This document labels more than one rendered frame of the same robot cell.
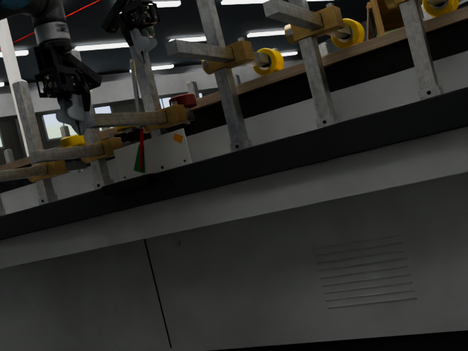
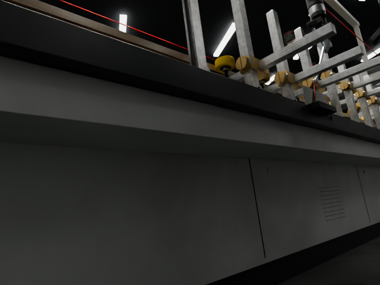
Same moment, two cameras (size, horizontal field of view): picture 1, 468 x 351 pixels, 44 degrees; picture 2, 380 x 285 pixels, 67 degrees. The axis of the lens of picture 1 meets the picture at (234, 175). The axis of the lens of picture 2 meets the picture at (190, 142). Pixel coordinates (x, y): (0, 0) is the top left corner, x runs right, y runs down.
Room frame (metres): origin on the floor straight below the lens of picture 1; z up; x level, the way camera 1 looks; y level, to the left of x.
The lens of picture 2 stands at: (1.87, 1.58, 0.33)
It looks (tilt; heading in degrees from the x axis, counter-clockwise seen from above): 14 degrees up; 287
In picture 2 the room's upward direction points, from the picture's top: 7 degrees counter-clockwise
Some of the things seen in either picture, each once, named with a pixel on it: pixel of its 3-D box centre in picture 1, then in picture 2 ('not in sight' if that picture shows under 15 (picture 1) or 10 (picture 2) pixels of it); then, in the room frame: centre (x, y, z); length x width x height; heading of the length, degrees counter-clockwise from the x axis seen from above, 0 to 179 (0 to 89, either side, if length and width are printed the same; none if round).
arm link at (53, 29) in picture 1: (53, 36); not in sight; (1.33, 0.32, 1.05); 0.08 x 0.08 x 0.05
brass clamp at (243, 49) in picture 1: (227, 58); (330, 78); (1.54, -0.06, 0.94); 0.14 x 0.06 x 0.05; 60
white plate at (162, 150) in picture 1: (150, 156); (318, 100); (1.67, 0.22, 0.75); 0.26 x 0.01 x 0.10; 60
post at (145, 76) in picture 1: (150, 99); (308, 72); (1.67, 0.18, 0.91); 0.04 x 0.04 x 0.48; 60
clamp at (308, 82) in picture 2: (163, 119); (312, 86); (1.66, 0.16, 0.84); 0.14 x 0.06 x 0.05; 60
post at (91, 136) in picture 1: (88, 125); (281, 60); (1.80, 0.40, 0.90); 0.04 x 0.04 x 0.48; 60
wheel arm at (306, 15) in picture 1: (315, 21); (354, 85); (1.38, -0.27, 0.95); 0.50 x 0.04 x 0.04; 150
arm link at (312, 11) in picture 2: not in sight; (316, 12); (1.57, 0.15, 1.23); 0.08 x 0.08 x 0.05
